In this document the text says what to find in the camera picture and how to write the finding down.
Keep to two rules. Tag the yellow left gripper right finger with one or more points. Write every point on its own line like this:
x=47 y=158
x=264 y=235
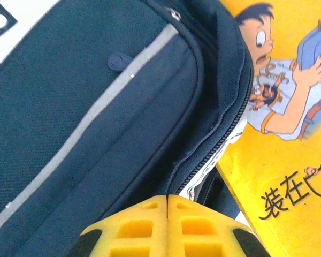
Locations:
x=203 y=235

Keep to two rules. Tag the navy blue student backpack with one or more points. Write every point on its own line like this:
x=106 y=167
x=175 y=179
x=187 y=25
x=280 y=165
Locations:
x=83 y=107

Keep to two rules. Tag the yellow cartoon cover book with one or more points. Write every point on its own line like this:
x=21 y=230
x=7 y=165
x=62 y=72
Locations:
x=283 y=174

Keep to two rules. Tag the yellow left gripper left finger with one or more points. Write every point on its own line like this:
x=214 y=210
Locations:
x=133 y=235

